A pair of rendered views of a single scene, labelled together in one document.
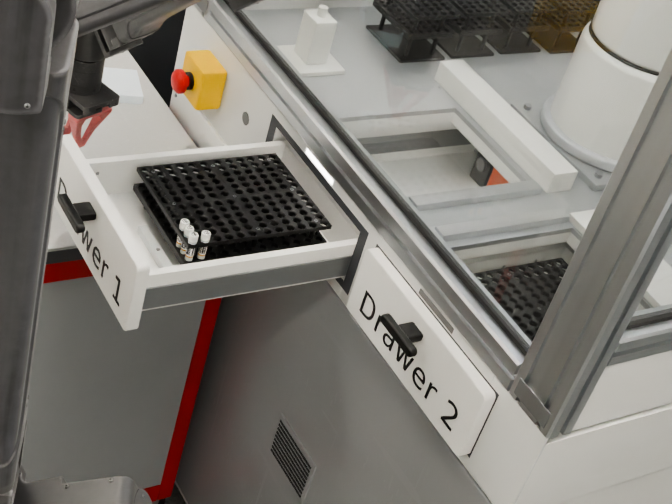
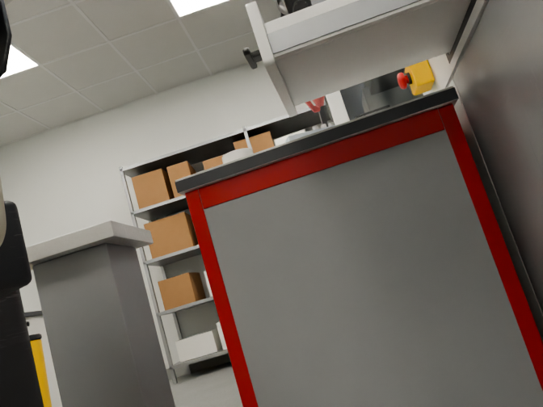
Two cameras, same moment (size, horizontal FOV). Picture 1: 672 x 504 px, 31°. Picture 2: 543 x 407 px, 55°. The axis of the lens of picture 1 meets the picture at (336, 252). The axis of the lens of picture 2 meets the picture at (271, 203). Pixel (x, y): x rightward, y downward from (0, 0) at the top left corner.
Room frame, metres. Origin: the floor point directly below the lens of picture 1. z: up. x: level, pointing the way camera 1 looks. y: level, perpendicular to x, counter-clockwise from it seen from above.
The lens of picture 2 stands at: (0.59, -0.30, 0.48)
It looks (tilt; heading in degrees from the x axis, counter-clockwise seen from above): 10 degrees up; 48
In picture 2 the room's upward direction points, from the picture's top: 17 degrees counter-clockwise
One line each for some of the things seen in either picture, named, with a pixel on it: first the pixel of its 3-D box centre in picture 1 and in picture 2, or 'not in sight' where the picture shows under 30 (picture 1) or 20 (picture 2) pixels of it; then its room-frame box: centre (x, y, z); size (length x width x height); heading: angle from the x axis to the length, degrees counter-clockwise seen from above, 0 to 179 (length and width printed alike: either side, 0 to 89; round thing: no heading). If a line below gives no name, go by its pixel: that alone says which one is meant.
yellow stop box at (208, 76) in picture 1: (201, 80); (418, 75); (1.70, 0.29, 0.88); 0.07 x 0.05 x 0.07; 40
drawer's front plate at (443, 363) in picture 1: (416, 348); not in sight; (1.21, -0.14, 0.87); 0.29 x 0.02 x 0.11; 40
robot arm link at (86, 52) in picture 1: (90, 35); not in sight; (1.46, 0.42, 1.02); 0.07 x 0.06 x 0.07; 154
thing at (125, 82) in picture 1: (102, 83); not in sight; (1.76, 0.47, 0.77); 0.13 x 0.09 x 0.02; 116
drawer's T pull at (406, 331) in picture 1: (406, 333); not in sight; (1.20, -0.12, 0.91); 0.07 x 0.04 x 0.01; 40
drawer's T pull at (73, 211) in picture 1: (80, 212); (256, 56); (1.23, 0.33, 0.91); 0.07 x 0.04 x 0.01; 40
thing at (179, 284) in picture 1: (235, 216); (387, 31); (1.38, 0.15, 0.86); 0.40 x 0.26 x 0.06; 130
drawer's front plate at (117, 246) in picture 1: (96, 228); (275, 67); (1.25, 0.31, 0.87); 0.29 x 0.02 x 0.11; 40
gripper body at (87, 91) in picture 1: (82, 73); not in sight; (1.46, 0.42, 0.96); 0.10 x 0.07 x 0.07; 60
